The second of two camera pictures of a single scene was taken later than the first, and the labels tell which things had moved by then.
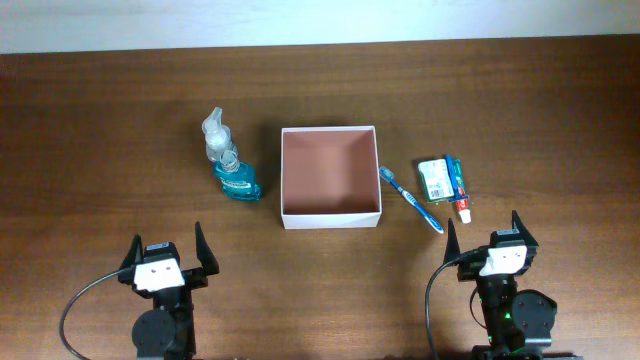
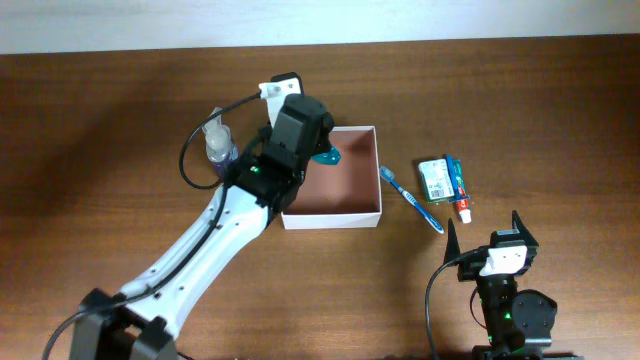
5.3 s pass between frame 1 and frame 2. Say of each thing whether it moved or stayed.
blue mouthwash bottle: moved
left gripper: moved
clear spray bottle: stayed
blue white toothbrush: stayed
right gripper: stayed
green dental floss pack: stayed
